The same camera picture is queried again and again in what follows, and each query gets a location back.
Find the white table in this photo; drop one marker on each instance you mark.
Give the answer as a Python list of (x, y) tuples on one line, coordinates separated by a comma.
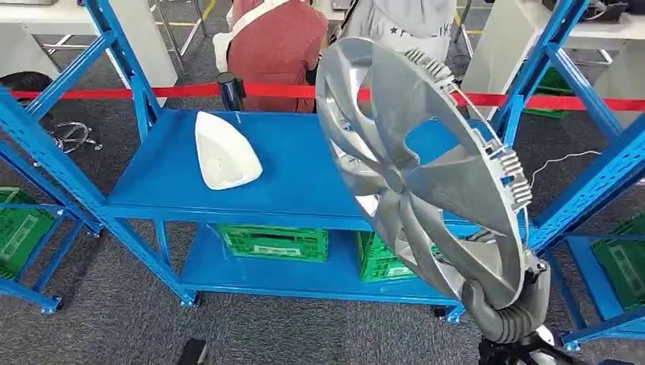
[(146, 50), (494, 50)]

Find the chrome chair base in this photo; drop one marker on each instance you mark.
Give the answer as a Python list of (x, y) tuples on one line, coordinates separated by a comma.
[(68, 137)]

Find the chrome metal frame legs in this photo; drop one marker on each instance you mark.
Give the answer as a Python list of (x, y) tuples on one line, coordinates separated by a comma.
[(174, 30)]

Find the black tyre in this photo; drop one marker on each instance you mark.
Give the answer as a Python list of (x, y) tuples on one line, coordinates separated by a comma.
[(22, 80)]

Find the red barrier tape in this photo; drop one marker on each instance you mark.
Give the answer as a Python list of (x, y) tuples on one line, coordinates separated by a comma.
[(282, 90)]

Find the black flat floor object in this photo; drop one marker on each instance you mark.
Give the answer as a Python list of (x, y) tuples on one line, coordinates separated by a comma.
[(191, 352)]

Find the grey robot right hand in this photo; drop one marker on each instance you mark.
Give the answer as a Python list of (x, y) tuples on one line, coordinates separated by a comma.
[(483, 307)]

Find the white triangular plastic cover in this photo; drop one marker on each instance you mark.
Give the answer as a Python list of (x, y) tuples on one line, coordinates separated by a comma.
[(224, 156)]

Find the blue metal shelf rack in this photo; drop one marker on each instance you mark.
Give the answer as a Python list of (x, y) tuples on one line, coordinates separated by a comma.
[(297, 166)]

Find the blue rack with low shelf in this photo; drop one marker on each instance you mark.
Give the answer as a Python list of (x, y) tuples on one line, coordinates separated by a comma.
[(589, 272)]

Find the green plastic crate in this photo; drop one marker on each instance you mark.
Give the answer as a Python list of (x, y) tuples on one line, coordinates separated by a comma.
[(20, 232), (378, 262), (274, 244), (552, 83), (622, 267)]

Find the blue rack with low beams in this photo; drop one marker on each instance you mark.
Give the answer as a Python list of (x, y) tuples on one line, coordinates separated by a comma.
[(25, 294)]

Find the black device on table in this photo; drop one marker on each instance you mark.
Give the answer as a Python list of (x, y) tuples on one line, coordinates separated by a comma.
[(604, 11)]

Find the black stanchion post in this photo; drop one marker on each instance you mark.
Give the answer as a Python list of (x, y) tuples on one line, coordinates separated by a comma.
[(229, 93)]

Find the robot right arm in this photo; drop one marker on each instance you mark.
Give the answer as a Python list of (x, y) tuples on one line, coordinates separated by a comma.
[(509, 330)]

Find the person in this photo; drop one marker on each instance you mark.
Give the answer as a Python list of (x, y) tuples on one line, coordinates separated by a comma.
[(398, 20), (277, 55)]

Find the silver wheel hubcap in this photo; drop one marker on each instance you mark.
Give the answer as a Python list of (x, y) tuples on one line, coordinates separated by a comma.
[(433, 201)]

